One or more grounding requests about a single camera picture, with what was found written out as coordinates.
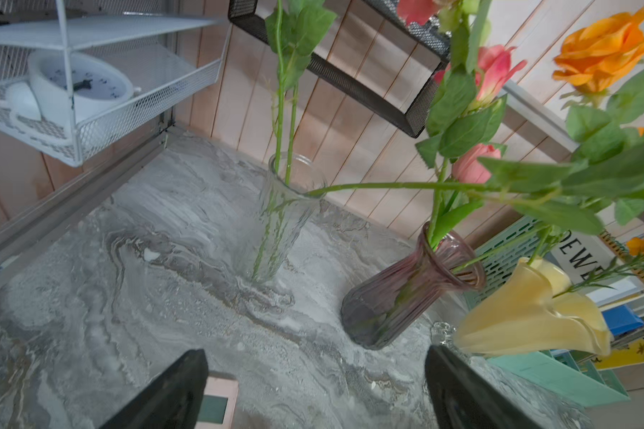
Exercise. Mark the white wire shelf rack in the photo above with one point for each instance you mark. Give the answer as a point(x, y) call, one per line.
point(140, 38)

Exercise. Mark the yellow ruffled vase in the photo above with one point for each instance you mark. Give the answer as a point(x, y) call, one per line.
point(523, 316)

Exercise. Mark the yellow cover magazine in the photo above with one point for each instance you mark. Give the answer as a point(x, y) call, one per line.
point(632, 355)

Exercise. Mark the orange marigold flower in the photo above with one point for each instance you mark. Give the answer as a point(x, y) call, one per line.
point(624, 264)

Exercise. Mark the white alarm clock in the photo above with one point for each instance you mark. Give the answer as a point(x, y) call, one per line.
point(61, 91)

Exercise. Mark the blue folder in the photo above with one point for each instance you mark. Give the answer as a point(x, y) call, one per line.
point(621, 320)

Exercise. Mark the small pink rose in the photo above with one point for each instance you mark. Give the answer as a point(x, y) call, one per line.
point(467, 109)

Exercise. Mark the yellow orange rose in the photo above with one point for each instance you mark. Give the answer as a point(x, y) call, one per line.
point(594, 58)

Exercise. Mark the dark purple glass vase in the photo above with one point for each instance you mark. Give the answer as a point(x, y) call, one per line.
point(375, 312)

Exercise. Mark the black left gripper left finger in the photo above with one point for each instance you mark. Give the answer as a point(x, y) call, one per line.
point(171, 400)

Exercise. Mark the mint green file organizer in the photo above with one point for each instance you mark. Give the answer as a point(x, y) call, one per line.
point(513, 254)

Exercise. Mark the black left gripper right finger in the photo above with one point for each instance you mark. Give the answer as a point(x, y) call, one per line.
point(463, 399)

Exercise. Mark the large pink rose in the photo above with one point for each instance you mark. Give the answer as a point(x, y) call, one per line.
point(465, 22)

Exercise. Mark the clear glass vase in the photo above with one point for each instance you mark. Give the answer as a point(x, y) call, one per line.
point(290, 195)

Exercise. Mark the pink calculator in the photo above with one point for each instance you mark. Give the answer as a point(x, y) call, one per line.
point(218, 403)

